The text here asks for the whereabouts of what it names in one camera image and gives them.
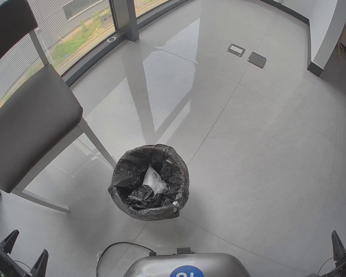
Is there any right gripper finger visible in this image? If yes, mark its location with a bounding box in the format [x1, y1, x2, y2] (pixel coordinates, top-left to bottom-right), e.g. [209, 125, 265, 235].
[331, 230, 346, 261]

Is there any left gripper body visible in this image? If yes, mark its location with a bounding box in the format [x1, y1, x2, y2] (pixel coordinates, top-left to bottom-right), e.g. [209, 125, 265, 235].
[0, 246, 46, 277]

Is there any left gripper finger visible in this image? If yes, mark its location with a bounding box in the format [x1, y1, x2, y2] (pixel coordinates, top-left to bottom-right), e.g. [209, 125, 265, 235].
[0, 229, 19, 255]
[31, 249, 49, 275]

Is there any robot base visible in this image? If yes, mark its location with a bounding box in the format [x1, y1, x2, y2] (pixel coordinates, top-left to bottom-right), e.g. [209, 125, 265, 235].
[122, 246, 252, 277]

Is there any crumpled black plastic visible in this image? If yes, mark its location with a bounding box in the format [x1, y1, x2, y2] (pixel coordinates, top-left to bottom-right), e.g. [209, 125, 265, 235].
[125, 184, 163, 210]

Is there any black plastic bag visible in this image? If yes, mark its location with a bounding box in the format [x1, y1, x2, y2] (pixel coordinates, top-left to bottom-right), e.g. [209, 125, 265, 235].
[108, 144, 190, 222]

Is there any white chair, dark grey seat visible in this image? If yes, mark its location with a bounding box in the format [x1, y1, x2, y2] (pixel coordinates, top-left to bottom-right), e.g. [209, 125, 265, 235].
[0, 0, 117, 214]

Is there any white printed wrapper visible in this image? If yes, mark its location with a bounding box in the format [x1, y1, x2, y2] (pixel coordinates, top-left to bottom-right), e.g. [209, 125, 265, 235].
[143, 164, 168, 196]

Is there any window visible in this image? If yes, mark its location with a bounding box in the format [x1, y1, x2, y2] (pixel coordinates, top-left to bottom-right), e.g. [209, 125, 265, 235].
[0, 0, 211, 175]

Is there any black cable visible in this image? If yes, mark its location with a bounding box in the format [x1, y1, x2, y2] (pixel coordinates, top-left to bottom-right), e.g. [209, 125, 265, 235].
[99, 241, 157, 270]

